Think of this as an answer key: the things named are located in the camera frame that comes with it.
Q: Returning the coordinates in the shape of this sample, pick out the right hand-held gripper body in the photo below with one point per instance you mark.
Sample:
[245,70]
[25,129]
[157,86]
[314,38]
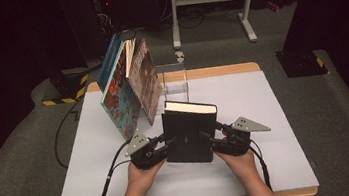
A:
[246,126]

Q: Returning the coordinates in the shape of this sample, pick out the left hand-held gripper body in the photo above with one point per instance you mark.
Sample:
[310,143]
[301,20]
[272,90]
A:
[138,144]

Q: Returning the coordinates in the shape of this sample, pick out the black notebook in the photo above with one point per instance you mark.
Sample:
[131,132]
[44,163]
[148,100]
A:
[187,136]

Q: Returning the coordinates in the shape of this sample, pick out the clear acrylic book rack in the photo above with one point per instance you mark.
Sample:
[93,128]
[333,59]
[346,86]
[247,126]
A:
[176,84]

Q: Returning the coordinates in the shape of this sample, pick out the purple magazine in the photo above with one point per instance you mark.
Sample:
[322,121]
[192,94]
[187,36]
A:
[147,81]

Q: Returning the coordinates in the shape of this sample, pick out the dark blue picture book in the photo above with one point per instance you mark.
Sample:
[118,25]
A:
[107,61]

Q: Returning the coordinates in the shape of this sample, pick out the person's left hand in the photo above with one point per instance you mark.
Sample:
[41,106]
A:
[143,179]

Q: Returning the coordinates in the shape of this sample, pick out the person's right hand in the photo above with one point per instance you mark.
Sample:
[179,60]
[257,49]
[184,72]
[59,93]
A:
[241,167]

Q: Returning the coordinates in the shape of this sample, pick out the black yellow striped base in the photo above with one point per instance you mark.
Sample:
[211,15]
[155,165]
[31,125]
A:
[67,87]
[302,63]

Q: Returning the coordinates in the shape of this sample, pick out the small white floor object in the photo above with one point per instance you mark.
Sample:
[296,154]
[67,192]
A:
[179,56]

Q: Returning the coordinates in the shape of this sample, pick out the small red object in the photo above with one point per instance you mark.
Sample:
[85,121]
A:
[272,6]

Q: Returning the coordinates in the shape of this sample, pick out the dark equipment rack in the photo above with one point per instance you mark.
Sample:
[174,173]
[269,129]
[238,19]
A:
[104,19]

